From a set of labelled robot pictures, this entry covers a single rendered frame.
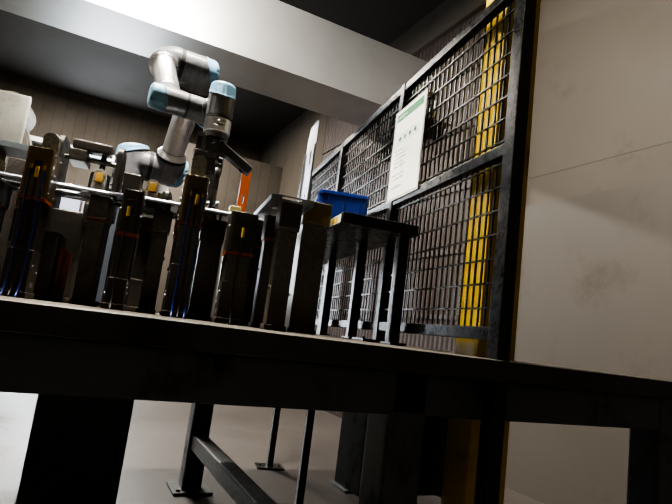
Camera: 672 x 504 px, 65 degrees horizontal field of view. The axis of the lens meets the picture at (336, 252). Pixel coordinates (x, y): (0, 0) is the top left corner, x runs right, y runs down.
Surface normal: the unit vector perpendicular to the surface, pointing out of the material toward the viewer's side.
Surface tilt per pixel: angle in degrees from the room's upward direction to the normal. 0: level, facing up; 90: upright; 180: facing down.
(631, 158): 90
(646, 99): 90
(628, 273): 90
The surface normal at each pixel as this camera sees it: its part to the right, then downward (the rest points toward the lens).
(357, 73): 0.45, -0.08
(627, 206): -0.89, -0.18
